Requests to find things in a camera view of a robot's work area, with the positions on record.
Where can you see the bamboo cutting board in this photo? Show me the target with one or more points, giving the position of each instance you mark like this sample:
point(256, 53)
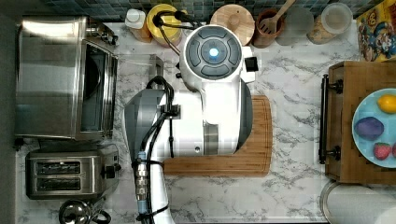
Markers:
point(252, 159)

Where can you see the chrome kettle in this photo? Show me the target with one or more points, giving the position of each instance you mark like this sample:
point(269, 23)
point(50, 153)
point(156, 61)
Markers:
point(83, 212)

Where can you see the white cap bottle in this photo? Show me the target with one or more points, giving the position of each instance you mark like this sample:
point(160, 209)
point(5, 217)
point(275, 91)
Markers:
point(136, 22)

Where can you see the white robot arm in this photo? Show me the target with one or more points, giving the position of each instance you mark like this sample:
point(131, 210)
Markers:
point(211, 116)

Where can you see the round metal rim container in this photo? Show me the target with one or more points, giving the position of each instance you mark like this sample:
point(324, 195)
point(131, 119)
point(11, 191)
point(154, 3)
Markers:
point(356, 204)

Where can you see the stainless steel toaster oven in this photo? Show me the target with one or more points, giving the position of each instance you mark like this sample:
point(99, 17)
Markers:
point(66, 77)

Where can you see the wooden slotted spatula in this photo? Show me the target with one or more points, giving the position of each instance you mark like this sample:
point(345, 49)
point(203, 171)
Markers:
point(269, 25)

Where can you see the wooden tray black handle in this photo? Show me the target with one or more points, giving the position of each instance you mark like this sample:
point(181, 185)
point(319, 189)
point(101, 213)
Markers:
point(342, 90)

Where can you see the brown utensil holder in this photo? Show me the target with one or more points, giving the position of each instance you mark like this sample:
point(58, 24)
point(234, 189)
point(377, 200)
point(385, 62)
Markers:
point(263, 37)

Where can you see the clear lid glass jar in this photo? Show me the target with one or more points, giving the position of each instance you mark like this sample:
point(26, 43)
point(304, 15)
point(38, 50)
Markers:
point(334, 20)

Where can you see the purple plum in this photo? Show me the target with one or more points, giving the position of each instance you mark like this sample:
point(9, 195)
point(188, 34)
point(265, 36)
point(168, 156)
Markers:
point(369, 128)

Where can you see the yellow mug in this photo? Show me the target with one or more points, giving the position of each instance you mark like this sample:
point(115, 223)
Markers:
point(173, 34)

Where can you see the yellow lemon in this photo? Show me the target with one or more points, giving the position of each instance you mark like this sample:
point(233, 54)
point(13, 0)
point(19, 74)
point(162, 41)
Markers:
point(387, 103)

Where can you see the silver two-slot toaster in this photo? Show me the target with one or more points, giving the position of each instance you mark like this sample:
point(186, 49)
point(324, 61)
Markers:
point(72, 173)

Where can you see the grey lid jar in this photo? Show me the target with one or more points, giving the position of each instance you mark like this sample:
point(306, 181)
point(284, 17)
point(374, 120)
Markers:
point(299, 22)

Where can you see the dark canister wooden lid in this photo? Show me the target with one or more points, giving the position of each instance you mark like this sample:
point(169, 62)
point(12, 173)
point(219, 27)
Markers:
point(237, 19)

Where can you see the red strawberry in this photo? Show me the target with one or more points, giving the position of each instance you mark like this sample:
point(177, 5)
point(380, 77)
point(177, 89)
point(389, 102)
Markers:
point(382, 150)

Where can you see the glass oven door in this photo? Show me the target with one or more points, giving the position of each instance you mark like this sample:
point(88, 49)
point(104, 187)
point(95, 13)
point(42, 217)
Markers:
point(135, 71)

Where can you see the light blue plate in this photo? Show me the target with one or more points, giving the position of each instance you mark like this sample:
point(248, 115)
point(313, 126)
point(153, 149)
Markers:
point(368, 108)

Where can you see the colourful cereal box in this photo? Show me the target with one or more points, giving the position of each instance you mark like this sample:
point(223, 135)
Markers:
point(377, 33)

